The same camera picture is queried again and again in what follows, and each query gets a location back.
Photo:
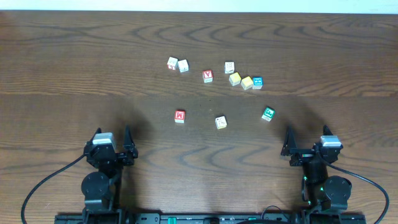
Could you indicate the cream picture block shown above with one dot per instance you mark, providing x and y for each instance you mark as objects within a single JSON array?
[{"x": 221, "y": 122}]

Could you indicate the red M letter block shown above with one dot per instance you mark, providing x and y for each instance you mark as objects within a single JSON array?
[{"x": 179, "y": 116}]

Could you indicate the white B letter block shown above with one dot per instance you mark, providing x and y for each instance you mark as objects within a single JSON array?
[{"x": 229, "y": 67}]

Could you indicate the green picture block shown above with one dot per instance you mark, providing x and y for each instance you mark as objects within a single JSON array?
[{"x": 268, "y": 114}]

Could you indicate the red A letter block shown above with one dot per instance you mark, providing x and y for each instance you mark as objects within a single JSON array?
[{"x": 207, "y": 76}]

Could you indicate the yellow block left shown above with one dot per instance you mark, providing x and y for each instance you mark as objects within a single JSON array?
[{"x": 235, "y": 79}]

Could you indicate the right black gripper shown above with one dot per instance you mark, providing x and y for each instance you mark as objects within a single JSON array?
[{"x": 290, "y": 149}]

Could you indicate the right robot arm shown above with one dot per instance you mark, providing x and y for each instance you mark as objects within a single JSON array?
[{"x": 327, "y": 196}]

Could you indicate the blue picture block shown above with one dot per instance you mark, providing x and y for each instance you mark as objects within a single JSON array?
[{"x": 257, "y": 83}]

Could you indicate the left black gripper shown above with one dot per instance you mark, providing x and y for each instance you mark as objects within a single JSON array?
[{"x": 129, "y": 148}]

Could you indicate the yellow block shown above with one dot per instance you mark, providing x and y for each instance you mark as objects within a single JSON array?
[
  {"x": 235, "y": 79},
  {"x": 247, "y": 83}
]

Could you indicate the white block red side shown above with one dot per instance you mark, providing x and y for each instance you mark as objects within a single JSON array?
[{"x": 172, "y": 63}]

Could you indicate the yellow block right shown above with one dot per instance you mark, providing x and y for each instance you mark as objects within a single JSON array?
[{"x": 247, "y": 83}]

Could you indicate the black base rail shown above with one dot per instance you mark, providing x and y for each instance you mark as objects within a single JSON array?
[{"x": 155, "y": 218}]

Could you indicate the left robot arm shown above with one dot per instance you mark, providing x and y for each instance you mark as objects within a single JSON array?
[{"x": 102, "y": 188}]

